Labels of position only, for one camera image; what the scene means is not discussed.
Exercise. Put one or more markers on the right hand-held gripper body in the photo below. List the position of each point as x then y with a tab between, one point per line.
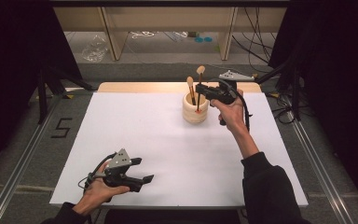
225	91

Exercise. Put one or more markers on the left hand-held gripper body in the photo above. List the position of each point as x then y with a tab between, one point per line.
119	169

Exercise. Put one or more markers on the fan makeup brush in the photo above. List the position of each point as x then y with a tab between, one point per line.
200	77

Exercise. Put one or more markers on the round-tip makeup brush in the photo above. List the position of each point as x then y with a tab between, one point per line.
190	88

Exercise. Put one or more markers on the cream ringed brush holder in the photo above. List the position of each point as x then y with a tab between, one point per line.
194	115

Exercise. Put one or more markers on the person's right hand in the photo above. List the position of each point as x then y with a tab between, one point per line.
233	115

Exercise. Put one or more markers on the person's left hand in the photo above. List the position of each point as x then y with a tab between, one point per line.
98	194

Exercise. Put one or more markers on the white table cover sheet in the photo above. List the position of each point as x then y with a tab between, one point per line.
167	149

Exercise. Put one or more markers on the blue round discs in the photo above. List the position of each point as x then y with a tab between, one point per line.
203	39

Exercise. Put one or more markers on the wooden table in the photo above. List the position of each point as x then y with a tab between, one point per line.
143	87

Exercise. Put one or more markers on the black tripod stand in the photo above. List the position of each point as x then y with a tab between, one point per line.
289	81
48	90

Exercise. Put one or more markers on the beige wooden shelf unit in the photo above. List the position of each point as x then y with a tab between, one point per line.
167	18

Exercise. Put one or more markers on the dark curtain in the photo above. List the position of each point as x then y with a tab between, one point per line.
338	77
12	62

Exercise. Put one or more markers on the clear plastic bag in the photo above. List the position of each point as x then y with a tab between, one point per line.
94	49

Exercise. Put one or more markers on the aluminium floor rail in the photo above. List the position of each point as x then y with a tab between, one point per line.
18	168
320	168

